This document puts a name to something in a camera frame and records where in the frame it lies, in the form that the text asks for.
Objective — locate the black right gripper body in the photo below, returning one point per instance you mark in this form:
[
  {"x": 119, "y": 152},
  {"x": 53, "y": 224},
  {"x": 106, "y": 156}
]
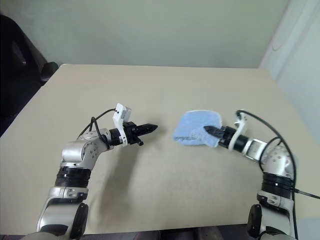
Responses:
[{"x": 226, "y": 137}]

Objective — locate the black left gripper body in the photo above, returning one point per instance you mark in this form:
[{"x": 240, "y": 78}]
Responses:
[{"x": 130, "y": 132}]

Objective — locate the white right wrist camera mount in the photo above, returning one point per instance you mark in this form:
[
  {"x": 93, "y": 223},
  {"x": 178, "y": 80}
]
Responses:
[{"x": 241, "y": 125}]

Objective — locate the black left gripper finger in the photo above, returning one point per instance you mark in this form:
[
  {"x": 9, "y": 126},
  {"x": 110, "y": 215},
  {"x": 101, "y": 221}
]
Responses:
[
  {"x": 147, "y": 126},
  {"x": 145, "y": 132}
]

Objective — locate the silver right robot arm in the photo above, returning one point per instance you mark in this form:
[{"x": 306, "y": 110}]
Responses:
[{"x": 277, "y": 170}]

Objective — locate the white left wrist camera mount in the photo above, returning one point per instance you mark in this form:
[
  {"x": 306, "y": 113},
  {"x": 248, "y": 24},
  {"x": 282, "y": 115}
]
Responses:
[{"x": 119, "y": 113}]

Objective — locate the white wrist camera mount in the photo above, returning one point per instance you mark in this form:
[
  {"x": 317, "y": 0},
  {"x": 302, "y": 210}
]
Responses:
[
  {"x": 241, "y": 125},
  {"x": 119, "y": 113}
]

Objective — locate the light blue towel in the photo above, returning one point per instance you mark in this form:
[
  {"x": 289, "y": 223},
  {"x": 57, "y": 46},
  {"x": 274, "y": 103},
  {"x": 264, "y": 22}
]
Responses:
[{"x": 191, "y": 125}]

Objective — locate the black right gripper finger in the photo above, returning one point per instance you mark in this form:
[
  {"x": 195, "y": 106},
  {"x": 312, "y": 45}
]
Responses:
[{"x": 213, "y": 131}]

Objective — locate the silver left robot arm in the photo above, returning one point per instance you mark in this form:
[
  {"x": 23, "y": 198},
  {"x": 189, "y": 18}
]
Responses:
[{"x": 75, "y": 170}]

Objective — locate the black office chair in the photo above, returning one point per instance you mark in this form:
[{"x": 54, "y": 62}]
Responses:
[{"x": 17, "y": 82}]

